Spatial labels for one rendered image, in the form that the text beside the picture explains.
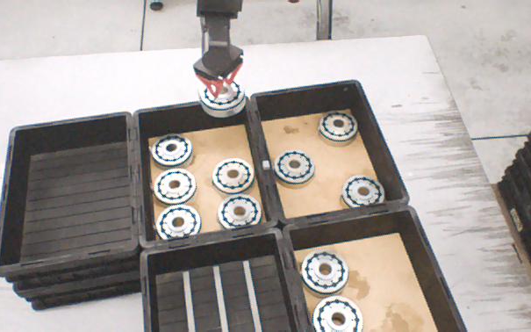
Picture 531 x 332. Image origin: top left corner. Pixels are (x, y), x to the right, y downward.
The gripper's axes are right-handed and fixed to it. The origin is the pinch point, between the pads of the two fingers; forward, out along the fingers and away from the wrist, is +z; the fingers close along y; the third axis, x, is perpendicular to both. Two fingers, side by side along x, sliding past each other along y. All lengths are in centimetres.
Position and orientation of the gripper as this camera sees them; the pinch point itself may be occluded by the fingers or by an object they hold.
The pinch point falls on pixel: (221, 88)
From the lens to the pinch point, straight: 117.1
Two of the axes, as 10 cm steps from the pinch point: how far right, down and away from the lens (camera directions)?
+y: 5.6, -6.7, 4.8
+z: 0.1, 5.9, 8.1
